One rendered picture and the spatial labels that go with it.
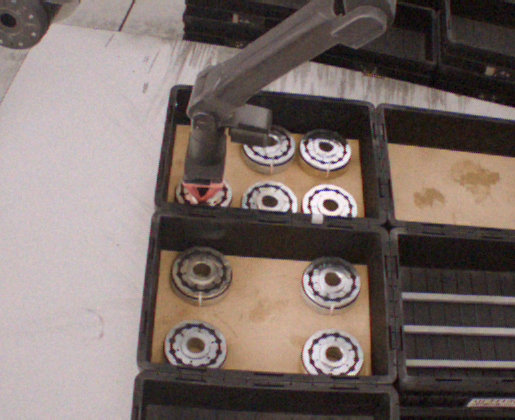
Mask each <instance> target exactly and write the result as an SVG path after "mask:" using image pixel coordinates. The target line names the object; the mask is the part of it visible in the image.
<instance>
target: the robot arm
mask: <svg viewBox="0 0 515 420"><path fill-rule="evenodd" d="M395 3H396V0H314V1H311V2H310V3H309V4H308V5H306V6H305V7H302V8H301V9H300V10H298V11H297V13H295V14H294V15H291V16H290V17H289V18H287V19H286V20H285V21H283V22H282V23H279V24H278V25H277V26H275V27H274V28H273V29H271V30H270V31H269V32H266V33H265V34H263V35H262V36H261V37H259V38H258V39H257V40H255V41H254V42H253V43H251V44H250V45H247V46H246V47H245V48H243V49H242V50H241V51H239V52H238V53H237V54H235V55H234V56H232V57H231V58H229V59H227V60H225V61H223V62H222V61H220V62H218V63H217V64H216V65H214V66H213V65H211V64H209V65H208V66H207V67H205V68H204V69H203V70H202V71H200V72H198V73H197V75H196V78H195V82H194V86H193V90H192V94H191V98H190V102H189V106H188V110H187V114H188V116H189V118H190V119H191V129H190V132H189V140H188V145H187V150H186V157H185V165H184V176H183V185H184V186H185V187H186V188H187V189H188V190H189V191H190V192H191V193H192V194H193V196H194V197H195V199H196V200H197V202H199V203H206V202H207V201H208V200H209V199H210V198H211V197H212V196H213V195H214V194H215V193H217V192H218V191H220V190H221V189H222V187H223V175H224V168H225V158H226V153H227V139H228V136H231V142H232V143H237V144H243V145H248V146H253V147H258V148H264V149H267V146H268V141H269V140H268V139H269V137H270V135H269V134H270V129H271V124H272V119H273V112H272V111H271V110H268V109H264V108H260V107H256V106H251V105H247V104H245V103H246V101H247V100H248V99H249V98H250V97H251V96H253V95H254V94H255V93H256V92H258V91H259V90H261V89H262V88H264V87H265V86H267V85H269V84H270V83H272V82H273V81H275V80H278V79H280V78H281V77H283V76H284V75H286V74H287V73H289V72H290V71H292V70H294V69H295V68H297V67H298V66H300V65H303V64H304V63H306V62H308V61H309V60H311V59H312V58H314V57H315V56H317V55H318V54H319V55H320V54H322V53H323V52H325V51H326V50H328V49H329V48H331V46H335V45H336V44H338V43H340V42H341V43H343V44H345V45H347V46H349V47H352V48H355V49H358V48H359V47H360V46H363V45H365V44H366V43H368V42H370V41H371V40H375V38H377V37H378V36H380V35H382V34H384V33H385V28H387V27H390V26H391V25H392V24H393V21H394V17H395V11H396V7H395ZM227 127H229V132H228V136H227V134H226V128H227ZM196 186H198V187H207V188H210V189H209V190H208V191H207V193H206V194H205V195H204V196H200V194H199V192H198V190H197V188H196Z"/></svg>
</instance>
